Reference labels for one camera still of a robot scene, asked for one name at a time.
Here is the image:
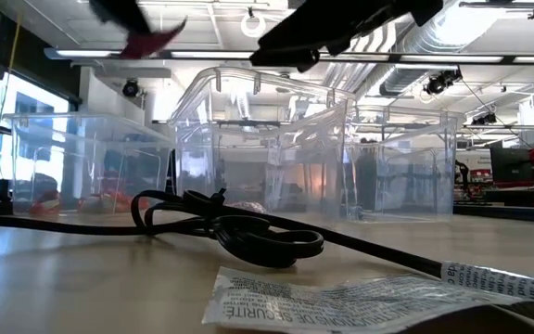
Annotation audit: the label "yellow hanging cable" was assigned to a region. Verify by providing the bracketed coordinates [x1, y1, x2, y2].
[0, 11, 23, 186]

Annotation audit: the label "black table clamp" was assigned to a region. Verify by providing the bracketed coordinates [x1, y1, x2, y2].
[33, 173, 59, 194]

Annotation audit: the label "white ceiling conduits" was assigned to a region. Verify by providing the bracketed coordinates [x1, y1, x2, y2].
[322, 27, 391, 104]

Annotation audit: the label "clear plastic container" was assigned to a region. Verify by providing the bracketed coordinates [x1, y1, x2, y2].
[340, 105, 466, 223]
[2, 112, 175, 215]
[168, 66, 357, 222]

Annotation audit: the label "black ceiling track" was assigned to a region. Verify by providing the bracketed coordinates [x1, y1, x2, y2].
[459, 0, 534, 19]

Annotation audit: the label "black power cord with plug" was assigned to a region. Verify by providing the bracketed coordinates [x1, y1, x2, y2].
[0, 187, 444, 279]

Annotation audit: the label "long linear ceiling light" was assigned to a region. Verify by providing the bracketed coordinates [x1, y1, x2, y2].
[43, 47, 534, 66]

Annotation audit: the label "white safety label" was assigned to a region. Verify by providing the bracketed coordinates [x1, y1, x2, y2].
[200, 260, 534, 334]

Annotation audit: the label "black monitor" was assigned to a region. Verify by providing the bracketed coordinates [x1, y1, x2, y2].
[489, 146, 532, 185]

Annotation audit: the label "black ceiling spotlight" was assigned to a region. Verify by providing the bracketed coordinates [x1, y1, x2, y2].
[470, 110, 499, 126]
[423, 68, 464, 96]
[121, 77, 141, 99]

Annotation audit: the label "purple candy packet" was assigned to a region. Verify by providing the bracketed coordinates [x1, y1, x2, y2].
[226, 199, 268, 215]
[118, 17, 188, 60]

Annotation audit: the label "silver ventilation duct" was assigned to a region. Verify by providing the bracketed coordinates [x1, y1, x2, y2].
[377, 0, 486, 96]

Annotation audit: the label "white ceiling ring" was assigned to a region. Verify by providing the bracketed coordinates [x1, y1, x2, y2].
[240, 11, 267, 39]

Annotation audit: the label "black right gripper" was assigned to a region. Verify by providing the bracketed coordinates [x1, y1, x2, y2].
[249, 0, 410, 74]

